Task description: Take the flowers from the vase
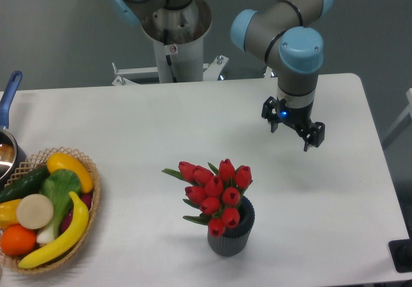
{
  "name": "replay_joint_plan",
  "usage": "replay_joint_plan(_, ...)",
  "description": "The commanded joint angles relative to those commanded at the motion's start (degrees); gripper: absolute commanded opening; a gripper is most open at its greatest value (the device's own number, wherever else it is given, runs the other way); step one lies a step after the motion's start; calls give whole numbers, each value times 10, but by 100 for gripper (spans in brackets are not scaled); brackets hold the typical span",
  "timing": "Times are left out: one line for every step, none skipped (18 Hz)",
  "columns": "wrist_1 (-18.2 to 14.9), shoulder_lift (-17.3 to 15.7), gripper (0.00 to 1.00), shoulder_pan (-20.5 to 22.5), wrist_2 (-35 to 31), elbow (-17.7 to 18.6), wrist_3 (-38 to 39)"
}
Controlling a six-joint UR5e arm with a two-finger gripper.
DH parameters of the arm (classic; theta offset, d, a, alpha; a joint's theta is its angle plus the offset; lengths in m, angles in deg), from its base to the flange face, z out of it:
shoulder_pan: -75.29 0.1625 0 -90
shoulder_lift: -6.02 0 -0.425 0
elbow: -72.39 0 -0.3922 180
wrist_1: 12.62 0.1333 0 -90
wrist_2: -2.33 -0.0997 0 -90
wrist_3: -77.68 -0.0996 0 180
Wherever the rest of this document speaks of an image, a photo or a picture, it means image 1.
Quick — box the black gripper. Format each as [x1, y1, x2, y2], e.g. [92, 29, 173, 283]
[261, 97, 325, 152]

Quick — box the red tulip bouquet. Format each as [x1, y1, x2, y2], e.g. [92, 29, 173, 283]
[162, 158, 253, 237]

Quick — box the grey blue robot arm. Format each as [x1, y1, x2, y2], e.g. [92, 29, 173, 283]
[108, 0, 333, 147]

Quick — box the dark grey ribbed vase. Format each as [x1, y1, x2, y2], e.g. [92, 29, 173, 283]
[207, 196, 255, 257]

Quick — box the black device at table edge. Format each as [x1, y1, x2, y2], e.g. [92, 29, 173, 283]
[388, 239, 411, 273]

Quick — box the purple red vegetable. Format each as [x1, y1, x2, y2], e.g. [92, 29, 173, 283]
[60, 192, 93, 234]

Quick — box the green bok choy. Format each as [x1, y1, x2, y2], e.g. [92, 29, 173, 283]
[37, 169, 81, 246]

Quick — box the yellow banana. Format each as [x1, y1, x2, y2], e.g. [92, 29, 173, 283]
[18, 191, 89, 269]

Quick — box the woven wicker basket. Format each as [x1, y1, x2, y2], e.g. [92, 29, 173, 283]
[1, 147, 101, 274]

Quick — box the green cucumber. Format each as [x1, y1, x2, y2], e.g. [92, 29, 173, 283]
[1, 165, 50, 203]

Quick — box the round beige disc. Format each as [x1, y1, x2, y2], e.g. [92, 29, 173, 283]
[16, 194, 54, 230]

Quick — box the yellow bell pepper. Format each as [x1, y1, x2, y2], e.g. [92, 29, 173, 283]
[0, 199, 22, 230]

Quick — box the orange fruit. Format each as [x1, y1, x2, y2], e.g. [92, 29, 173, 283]
[1, 225, 37, 256]

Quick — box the white frame at right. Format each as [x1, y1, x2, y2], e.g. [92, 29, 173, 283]
[381, 88, 411, 151]

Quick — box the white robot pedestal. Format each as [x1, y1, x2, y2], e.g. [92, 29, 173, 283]
[109, 0, 229, 86]

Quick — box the blue handled saucepan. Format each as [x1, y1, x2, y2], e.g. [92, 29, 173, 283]
[1, 71, 26, 190]

